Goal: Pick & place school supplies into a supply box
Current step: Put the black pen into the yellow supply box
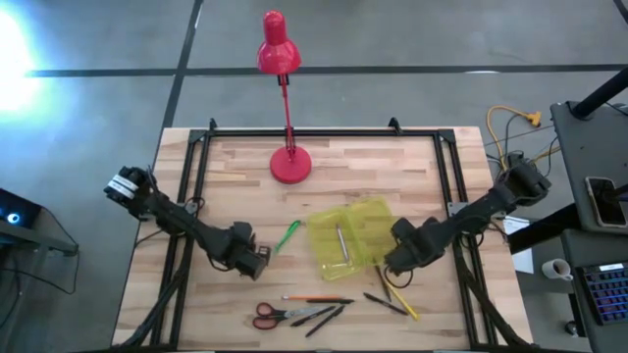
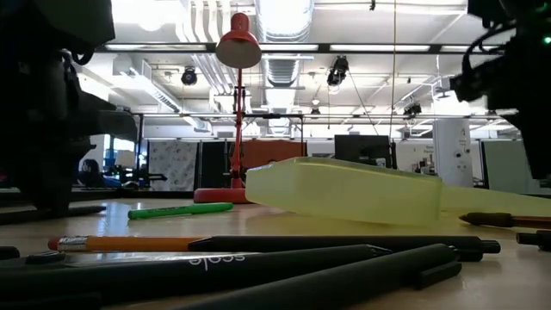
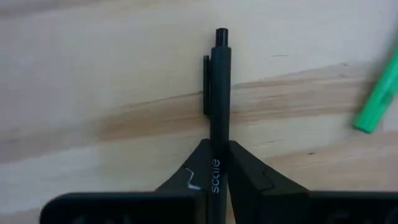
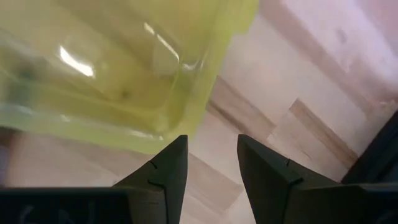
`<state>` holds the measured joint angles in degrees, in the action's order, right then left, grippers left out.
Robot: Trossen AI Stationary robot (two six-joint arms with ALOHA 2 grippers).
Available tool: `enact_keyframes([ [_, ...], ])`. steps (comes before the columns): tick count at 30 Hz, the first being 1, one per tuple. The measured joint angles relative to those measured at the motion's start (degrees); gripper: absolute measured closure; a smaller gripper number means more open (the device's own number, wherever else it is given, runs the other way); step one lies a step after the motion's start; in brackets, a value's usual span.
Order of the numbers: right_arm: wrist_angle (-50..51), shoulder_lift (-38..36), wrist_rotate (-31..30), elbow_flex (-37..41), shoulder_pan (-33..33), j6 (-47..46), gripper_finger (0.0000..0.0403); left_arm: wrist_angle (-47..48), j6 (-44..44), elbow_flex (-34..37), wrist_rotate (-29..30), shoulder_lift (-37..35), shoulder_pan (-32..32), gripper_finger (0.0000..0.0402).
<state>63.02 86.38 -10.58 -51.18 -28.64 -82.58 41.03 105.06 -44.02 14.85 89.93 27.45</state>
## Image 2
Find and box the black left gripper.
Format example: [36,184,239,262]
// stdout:
[0,49,96,214]

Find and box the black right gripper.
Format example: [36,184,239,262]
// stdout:
[486,25,551,180]

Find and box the yellow-orange pen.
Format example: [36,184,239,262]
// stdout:
[458,211,551,230]

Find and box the orange pencil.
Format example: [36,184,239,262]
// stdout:
[46,234,208,253]

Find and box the green marker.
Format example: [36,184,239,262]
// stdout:
[127,201,235,221]

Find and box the black pen with scale logo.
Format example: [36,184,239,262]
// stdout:
[0,243,393,305]

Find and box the yellow translucent supply box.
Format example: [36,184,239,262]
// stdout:
[244,156,551,228]

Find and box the person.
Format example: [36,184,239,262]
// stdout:
[78,158,124,189]

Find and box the white round pillar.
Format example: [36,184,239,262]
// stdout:
[431,117,475,189]

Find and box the black ceiling spotlight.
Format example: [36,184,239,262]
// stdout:
[180,65,199,87]
[325,54,350,87]
[403,101,424,118]

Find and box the patterned grey curtain panel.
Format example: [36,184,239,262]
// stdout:
[147,140,199,192]

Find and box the black partition panel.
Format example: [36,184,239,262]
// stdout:
[199,140,230,191]

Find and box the black monitor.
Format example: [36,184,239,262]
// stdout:
[333,133,393,170]

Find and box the orange partition board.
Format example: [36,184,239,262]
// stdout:
[239,138,308,173]

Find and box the red desk lamp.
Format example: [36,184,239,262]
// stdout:
[192,11,263,205]

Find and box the grey-green partition wall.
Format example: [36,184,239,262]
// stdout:
[480,139,551,195]

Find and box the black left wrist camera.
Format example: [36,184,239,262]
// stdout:
[71,90,139,144]

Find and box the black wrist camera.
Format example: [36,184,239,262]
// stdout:
[71,90,139,144]
[449,71,492,104]

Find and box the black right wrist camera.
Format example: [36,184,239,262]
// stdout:
[449,71,492,104]

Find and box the black ceiling light rail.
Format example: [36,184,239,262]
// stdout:
[94,41,507,55]

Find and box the black gantry frame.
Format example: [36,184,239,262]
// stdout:
[133,111,306,193]

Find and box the silver ceiling duct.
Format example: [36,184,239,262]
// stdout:
[253,0,315,90]

